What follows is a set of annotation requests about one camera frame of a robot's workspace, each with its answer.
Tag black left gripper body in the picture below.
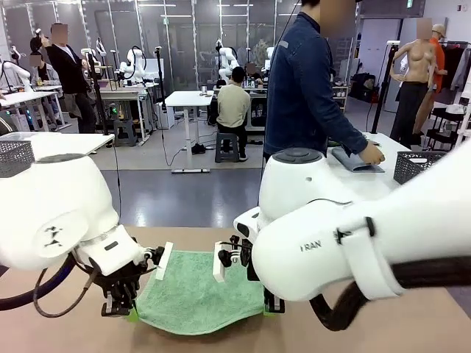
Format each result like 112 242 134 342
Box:
96 268 141 297

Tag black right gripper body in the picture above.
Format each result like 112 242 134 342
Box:
244 238 266 284

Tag green towel with white loop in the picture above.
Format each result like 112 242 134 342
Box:
132 249 266 337

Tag grey towel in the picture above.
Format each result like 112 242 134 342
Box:
330 146 386 174

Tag person's right forearm blue sleeve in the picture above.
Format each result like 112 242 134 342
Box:
336 117 371 157

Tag dark grey mesh basket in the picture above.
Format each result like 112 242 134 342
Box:
392 150 449 185
0 140 36 178

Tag person's right hand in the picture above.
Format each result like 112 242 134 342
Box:
358 144 386 165

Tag grey plastic step stool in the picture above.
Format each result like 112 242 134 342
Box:
215 131 242 164
113 119 137 148

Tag white work table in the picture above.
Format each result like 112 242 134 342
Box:
0 132 116 163

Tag seated person beige shirt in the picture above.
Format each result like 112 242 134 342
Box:
215 66 252 162

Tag person in blue denim jacket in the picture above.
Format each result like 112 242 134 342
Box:
263 0 369 163

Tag white lab workbench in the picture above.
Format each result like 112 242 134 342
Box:
98 81 155 144
0 85 73 132

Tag black tripod stand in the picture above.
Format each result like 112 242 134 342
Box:
153 46 169 129
85 51 110 136

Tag seated person dark clothes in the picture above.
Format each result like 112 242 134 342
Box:
243 62 265 84

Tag black backpack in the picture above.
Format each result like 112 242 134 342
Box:
351 72 377 103

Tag standing person in black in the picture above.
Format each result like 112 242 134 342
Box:
40 22 97 135

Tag seated person grey jacket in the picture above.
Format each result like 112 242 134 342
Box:
28 53 63 89

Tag black stand with white head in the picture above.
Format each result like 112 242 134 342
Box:
370 39 401 135

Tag bare mannequin black trousers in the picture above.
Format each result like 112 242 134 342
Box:
389 18 439 147

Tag clothes rack with garments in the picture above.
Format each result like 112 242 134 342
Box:
426 39 471 151

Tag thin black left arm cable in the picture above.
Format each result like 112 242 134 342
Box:
32 266 97 319

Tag right wrist camera white plate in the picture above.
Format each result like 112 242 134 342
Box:
212 235 255 283

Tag wrist camera white plate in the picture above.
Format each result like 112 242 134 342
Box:
142 241 174 282
212 235 255 283

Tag left wrist camera white plate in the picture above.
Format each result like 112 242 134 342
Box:
142 241 174 282

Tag thick black left arm hose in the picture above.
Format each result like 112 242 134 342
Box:
0 253 80 313

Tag black hanging table cable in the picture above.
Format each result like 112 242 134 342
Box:
110 145 123 218

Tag white cable strap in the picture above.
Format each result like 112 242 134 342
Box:
335 215 406 299

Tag black braided right arm hose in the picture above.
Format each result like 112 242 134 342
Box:
308 257 471 332

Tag white pedestal cabinet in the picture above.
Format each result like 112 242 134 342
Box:
156 101 176 130

